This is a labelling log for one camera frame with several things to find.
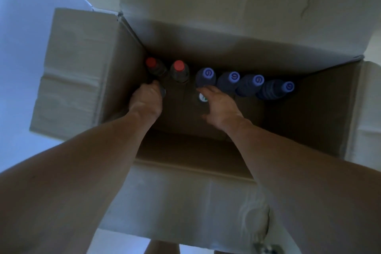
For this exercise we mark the person's left hand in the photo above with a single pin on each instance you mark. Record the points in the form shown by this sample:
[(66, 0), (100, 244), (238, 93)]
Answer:
[(147, 100)]

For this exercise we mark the person's left leg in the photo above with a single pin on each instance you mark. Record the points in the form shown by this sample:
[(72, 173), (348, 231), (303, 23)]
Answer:
[(162, 248)]

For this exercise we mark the person's white right shoe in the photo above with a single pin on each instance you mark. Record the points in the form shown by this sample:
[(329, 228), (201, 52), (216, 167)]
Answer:
[(268, 249)]

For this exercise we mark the person's right forearm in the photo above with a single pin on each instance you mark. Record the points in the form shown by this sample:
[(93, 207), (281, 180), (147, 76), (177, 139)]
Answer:
[(312, 188)]

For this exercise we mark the brown cardboard box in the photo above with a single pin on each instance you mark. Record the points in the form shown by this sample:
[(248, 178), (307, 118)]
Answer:
[(208, 0)]

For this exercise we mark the person's left forearm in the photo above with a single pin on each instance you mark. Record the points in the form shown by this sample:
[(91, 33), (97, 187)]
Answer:
[(65, 179)]

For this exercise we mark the group of bottles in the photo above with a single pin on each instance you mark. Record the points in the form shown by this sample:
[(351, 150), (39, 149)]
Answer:
[(229, 81)]

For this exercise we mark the person's right hand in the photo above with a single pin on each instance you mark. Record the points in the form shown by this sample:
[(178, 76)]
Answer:
[(223, 114)]

